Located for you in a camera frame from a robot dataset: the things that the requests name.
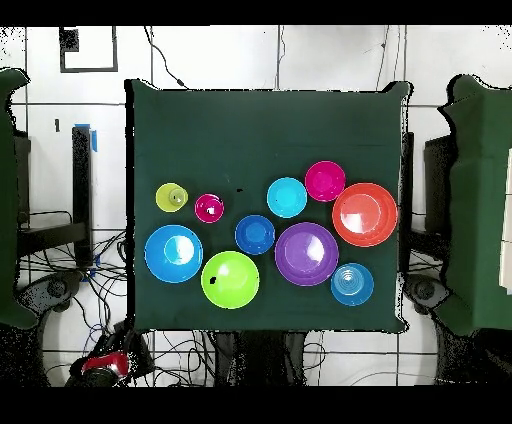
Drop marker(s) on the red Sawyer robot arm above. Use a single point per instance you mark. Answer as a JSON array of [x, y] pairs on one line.
[[104, 362]]

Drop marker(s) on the small dark blue bowl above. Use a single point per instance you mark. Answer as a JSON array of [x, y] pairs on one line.
[[254, 234]]

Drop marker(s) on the small cyan bowl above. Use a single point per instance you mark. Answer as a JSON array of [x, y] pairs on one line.
[[286, 197]]

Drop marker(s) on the pink cup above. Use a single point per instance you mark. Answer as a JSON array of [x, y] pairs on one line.
[[202, 212]]

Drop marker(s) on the purple bowl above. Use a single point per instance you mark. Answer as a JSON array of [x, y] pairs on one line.
[[296, 256]]

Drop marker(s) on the green bowl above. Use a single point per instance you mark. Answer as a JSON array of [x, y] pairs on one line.
[[236, 284]]

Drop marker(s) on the pink bowl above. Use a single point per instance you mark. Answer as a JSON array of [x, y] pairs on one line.
[[325, 180]]

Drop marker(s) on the dark green table cloth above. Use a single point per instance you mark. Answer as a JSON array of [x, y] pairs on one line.
[[260, 136]]

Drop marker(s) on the yellow cup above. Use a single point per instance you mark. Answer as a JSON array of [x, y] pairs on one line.
[[164, 198]]

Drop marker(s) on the large blue bowl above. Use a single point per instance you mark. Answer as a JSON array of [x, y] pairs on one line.
[[156, 252]]

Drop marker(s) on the orange bowl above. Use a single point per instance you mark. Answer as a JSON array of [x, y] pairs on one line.
[[364, 214]]

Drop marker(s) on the translucent blue bowl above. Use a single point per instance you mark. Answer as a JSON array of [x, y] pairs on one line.
[[352, 284]]

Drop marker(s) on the blue tape strip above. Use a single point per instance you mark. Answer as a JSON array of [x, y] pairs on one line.
[[94, 142]]

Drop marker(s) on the dark grey floor box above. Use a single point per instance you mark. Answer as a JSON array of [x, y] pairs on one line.
[[144, 352]]

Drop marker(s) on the black equipment box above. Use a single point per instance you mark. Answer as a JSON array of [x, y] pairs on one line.
[[438, 184], [22, 180]]

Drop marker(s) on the grey round floor base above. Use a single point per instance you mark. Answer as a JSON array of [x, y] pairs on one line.
[[426, 290], [56, 288]]

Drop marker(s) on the green-covered side table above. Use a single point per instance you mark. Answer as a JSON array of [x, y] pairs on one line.
[[8, 200], [480, 200]]

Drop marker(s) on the white sheet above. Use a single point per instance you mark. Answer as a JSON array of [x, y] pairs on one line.
[[507, 240]]

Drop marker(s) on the black metal frame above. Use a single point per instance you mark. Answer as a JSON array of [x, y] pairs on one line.
[[82, 192], [407, 200]]

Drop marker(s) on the black square floor frame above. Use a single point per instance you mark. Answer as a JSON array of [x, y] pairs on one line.
[[68, 40]]

